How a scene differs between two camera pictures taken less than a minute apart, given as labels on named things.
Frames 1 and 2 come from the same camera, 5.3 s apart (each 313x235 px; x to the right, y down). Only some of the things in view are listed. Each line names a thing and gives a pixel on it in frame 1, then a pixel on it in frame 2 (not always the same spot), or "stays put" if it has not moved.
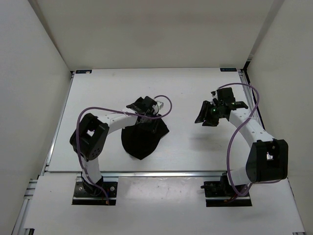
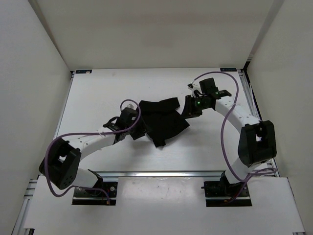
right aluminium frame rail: x=252 y=97 stays put
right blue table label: x=228 y=69 stays put
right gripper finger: x=206 y=108 → x=190 y=106
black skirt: x=141 y=139 → x=161 y=119
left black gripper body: x=149 y=122 → x=135 y=117
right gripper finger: x=213 y=122 → x=196 y=112
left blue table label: x=83 y=71 stays put
